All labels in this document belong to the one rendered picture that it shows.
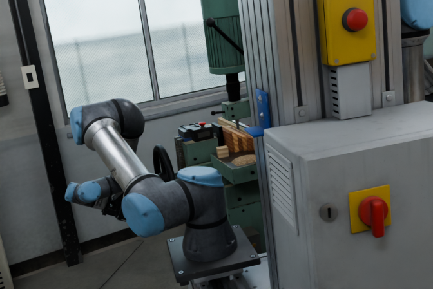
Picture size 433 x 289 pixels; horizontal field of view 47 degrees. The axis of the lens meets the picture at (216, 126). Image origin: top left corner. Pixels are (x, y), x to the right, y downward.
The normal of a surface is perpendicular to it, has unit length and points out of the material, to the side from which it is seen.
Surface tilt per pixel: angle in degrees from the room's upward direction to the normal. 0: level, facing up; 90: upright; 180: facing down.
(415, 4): 82
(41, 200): 90
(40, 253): 90
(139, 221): 93
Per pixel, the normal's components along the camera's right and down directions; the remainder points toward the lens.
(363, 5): 0.21, 0.21
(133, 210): -0.76, 0.31
